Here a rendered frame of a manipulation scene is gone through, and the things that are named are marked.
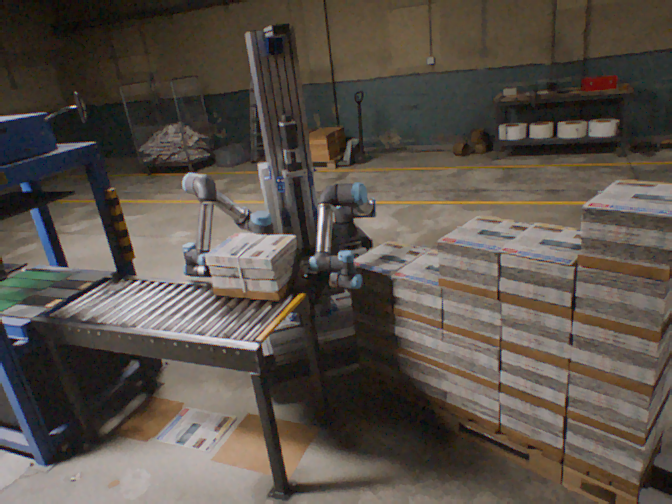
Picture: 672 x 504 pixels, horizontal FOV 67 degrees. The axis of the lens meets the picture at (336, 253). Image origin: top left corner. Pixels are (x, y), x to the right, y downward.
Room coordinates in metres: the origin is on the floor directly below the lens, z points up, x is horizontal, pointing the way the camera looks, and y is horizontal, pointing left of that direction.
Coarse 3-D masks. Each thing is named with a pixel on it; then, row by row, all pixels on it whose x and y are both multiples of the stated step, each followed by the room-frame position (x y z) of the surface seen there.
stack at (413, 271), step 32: (384, 256) 2.52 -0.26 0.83; (416, 256) 2.46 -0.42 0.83; (384, 288) 2.30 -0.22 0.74; (416, 288) 2.17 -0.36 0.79; (384, 320) 2.32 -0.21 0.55; (448, 320) 2.05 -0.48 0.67; (480, 320) 1.93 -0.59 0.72; (512, 320) 1.83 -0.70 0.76; (544, 320) 1.73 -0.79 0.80; (384, 352) 2.35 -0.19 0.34; (416, 352) 2.19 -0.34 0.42; (448, 352) 2.05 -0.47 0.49; (480, 352) 1.92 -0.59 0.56; (512, 352) 1.83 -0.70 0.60; (544, 352) 1.73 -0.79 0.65; (384, 384) 2.35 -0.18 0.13; (416, 384) 2.19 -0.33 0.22; (448, 384) 2.05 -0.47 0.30; (512, 384) 1.82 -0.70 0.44; (544, 384) 1.73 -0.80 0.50; (448, 416) 2.06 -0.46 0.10; (480, 416) 1.94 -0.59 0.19; (512, 416) 1.82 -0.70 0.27; (544, 416) 1.72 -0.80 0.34
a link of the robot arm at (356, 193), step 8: (344, 184) 2.56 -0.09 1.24; (352, 184) 2.55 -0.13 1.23; (360, 184) 2.54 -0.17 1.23; (336, 192) 2.53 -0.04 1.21; (344, 192) 2.52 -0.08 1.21; (352, 192) 2.51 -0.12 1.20; (360, 192) 2.51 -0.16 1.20; (336, 200) 2.53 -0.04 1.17; (344, 200) 2.52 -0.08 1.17; (352, 200) 2.51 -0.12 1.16; (360, 200) 2.50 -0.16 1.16; (368, 200) 2.84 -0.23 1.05; (360, 208) 2.71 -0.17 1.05; (368, 208) 2.82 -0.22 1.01; (360, 216) 2.88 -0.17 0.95; (368, 216) 2.88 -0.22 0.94
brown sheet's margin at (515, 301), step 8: (504, 296) 1.84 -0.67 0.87; (512, 296) 1.82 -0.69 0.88; (512, 304) 1.82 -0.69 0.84; (520, 304) 1.80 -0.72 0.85; (528, 304) 1.77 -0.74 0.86; (536, 304) 1.75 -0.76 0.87; (544, 304) 1.73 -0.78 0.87; (544, 312) 1.73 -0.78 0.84; (552, 312) 1.71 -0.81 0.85; (560, 312) 1.69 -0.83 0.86; (568, 312) 1.67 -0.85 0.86
